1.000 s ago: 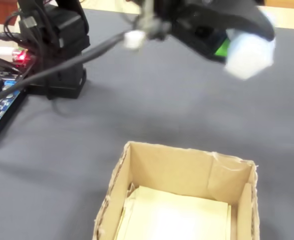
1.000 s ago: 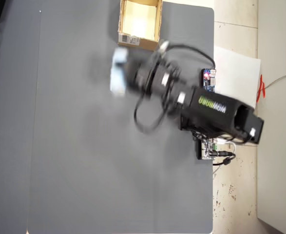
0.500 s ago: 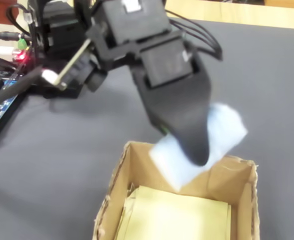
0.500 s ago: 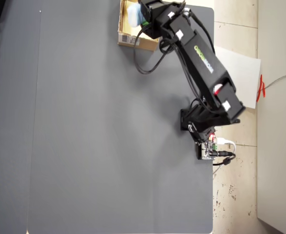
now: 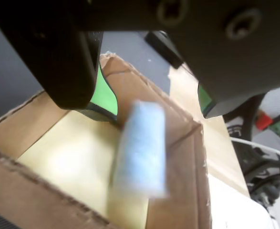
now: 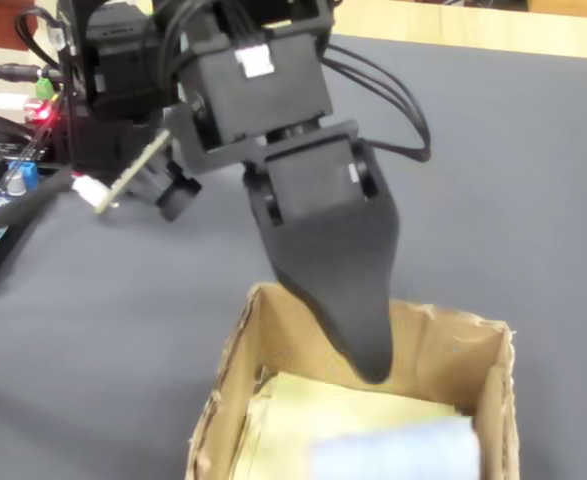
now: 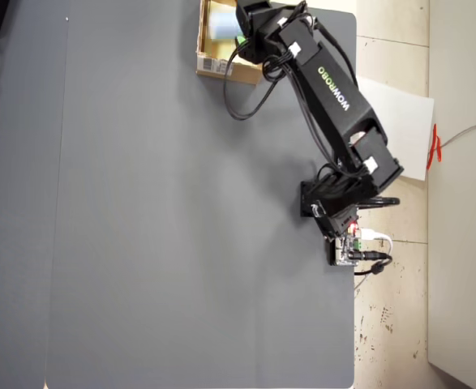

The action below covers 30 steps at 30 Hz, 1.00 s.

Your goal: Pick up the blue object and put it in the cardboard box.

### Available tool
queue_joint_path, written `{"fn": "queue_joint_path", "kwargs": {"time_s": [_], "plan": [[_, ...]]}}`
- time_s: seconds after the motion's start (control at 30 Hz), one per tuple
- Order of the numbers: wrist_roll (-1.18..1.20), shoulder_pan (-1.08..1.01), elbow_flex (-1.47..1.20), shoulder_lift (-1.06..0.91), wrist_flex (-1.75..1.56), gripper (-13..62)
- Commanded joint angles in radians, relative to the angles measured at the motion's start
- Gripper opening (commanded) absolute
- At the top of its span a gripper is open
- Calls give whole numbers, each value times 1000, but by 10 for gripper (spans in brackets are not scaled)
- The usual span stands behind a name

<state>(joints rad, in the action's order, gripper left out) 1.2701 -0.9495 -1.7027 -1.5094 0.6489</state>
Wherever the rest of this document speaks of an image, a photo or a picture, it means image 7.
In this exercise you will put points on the light blue block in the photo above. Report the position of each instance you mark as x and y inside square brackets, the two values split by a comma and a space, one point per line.
[224, 26]

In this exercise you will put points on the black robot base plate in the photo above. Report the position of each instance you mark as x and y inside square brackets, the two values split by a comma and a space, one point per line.
[314, 200]

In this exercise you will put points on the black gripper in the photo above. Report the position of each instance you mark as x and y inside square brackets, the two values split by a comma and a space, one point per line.
[262, 28]

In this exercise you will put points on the blue controller circuit board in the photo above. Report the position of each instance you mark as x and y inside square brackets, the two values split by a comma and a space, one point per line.
[345, 247]

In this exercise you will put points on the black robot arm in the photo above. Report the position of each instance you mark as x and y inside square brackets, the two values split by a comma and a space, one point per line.
[335, 109]

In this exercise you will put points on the dark grey side mat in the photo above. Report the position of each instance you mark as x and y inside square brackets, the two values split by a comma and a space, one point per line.
[18, 243]

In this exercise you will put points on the white paper sheet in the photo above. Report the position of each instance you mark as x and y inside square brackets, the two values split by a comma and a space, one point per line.
[400, 129]

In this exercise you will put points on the large grey table mat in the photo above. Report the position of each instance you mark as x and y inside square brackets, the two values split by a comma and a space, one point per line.
[181, 227]

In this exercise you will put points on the open cardboard box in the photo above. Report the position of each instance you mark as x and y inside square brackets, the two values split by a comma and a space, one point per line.
[217, 67]

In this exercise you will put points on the small red paper decoration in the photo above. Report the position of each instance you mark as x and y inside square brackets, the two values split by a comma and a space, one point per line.
[435, 150]

